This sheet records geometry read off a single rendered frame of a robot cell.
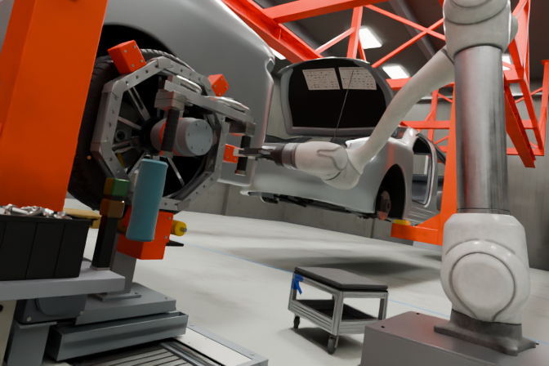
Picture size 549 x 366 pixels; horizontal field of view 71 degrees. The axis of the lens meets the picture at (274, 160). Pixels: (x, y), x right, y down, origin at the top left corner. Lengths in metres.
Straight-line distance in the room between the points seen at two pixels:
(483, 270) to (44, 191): 0.96
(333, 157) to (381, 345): 0.52
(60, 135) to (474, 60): 0.98
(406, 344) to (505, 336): 0.23
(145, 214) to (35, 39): 0.58
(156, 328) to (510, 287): 1.21
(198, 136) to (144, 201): 0.28
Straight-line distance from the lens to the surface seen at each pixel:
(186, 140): 1.34
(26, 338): 1.38
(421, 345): 0.98
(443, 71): 1.18
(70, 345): 1.47
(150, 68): 1.45
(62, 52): 1.09
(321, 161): 1.18
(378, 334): 1.00
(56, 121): 1.06
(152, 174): 1.29
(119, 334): 1.55
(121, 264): 1.62
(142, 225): 1.30
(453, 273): 0.84
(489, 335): 1.08
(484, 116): 0.95
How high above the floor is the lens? 0.65
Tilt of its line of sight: 7 degrees up
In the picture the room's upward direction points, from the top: 9 degrees clockwise
